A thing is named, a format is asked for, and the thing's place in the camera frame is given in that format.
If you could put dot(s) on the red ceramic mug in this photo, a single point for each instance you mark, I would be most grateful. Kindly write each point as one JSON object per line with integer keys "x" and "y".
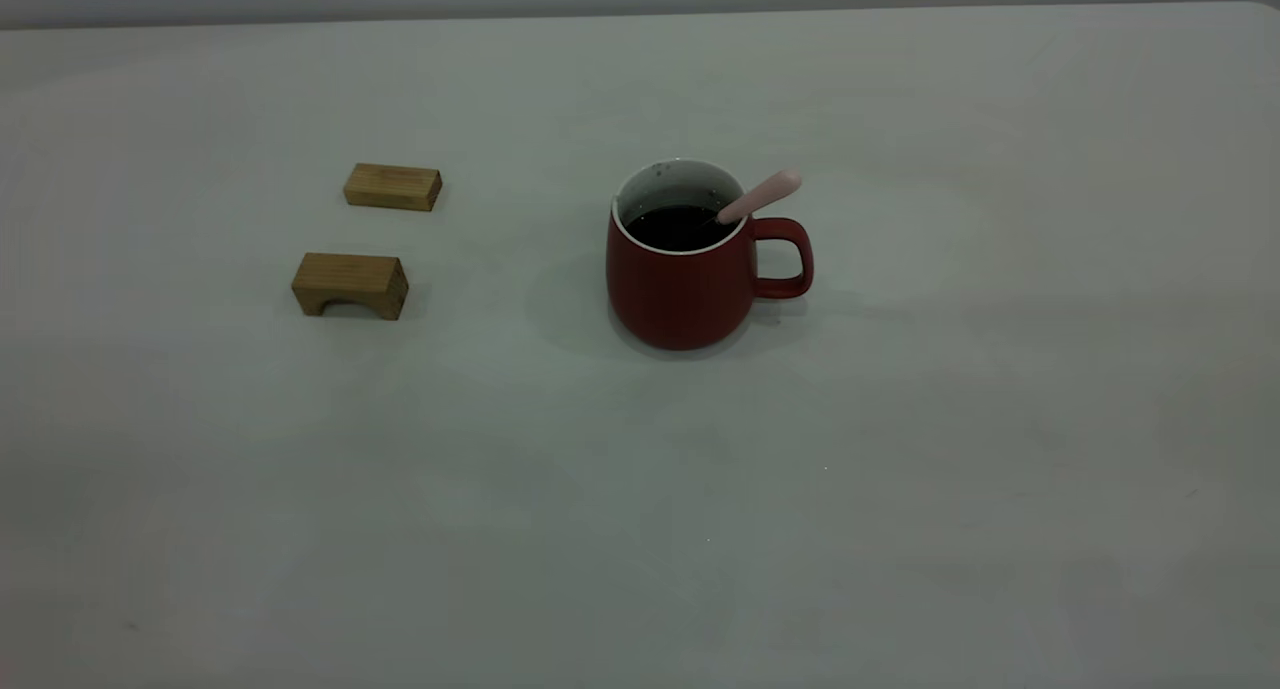
{"x": 680, "y": 299}

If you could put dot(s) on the dark coffee liquid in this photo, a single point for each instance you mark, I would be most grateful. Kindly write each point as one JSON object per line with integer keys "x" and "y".
{"x": 675, "y": 229}

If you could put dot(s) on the flat rectangular wooden block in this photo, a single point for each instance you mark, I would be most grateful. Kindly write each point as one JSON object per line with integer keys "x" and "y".
{"x": 392, "y": 187}

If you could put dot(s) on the arched wooden block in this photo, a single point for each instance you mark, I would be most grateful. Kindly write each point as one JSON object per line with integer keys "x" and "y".
{"x": 350, "y": 277}

